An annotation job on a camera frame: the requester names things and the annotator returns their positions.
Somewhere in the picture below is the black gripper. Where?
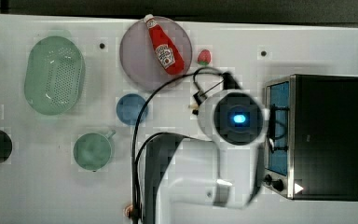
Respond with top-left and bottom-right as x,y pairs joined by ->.
193,91 -> 207,105

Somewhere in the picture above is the peeled banana toy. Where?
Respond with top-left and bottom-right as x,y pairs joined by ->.
188,104 -> 200,116

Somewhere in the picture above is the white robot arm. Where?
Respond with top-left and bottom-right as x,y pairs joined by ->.
141,90 -> 269,224

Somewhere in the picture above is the black toaster oven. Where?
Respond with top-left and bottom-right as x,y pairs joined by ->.
263,74 -> 358,202

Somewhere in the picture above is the pink strawberry toy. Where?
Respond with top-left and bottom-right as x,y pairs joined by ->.
197,49 -> 212,65

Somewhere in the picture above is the red ketchup bottle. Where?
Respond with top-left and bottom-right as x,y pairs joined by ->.
144,14 -> 185,76

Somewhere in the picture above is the blue bowl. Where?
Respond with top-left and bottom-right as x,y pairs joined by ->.
116,93 -> 145,126

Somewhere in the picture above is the translucent purple plate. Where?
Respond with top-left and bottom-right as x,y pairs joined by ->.
119,16 -> 193,92

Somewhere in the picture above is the orange slice toy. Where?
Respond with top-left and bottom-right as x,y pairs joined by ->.
124,204 -> 133,218

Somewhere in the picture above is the green plastic colander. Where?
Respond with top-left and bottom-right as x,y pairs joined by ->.
24,36 -> 86,116

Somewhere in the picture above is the green cup with handle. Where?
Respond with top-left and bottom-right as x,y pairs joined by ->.
73,130 -> 116,172

